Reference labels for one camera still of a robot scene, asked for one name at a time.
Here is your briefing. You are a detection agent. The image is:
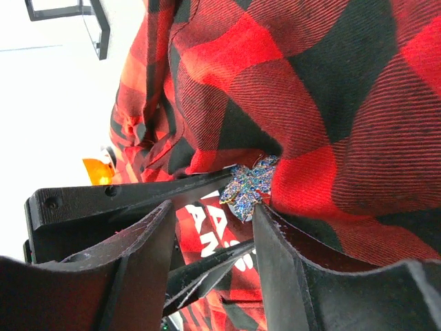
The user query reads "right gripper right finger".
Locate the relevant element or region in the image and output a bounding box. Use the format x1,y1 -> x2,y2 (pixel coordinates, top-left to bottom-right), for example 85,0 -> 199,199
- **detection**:
252,205 -> 440,330

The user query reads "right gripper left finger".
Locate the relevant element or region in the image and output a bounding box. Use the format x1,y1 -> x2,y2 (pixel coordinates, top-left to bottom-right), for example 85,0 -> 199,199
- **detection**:
1,201 -> 175,330

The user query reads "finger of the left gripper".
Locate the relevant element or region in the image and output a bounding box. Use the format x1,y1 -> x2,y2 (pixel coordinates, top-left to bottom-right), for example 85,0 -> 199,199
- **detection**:
23,170 -> 232,264
163,239 -> 255,316

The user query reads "glittery maple leaf brooch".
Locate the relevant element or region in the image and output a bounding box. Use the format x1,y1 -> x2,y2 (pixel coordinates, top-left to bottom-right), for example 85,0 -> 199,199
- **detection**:
219,155 -> 279,222

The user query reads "red black plaid shirt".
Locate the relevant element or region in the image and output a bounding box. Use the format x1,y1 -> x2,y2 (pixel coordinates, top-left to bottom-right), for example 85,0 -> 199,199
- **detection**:
108,0 -> 441,331

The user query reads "amber glass cup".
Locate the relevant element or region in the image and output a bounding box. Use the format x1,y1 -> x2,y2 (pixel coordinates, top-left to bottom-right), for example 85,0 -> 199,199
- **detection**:
82,159 -> 114,185

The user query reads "small black open box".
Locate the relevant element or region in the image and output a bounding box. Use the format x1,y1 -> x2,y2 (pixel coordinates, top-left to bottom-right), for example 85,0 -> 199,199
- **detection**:
24,0 -> 111,61

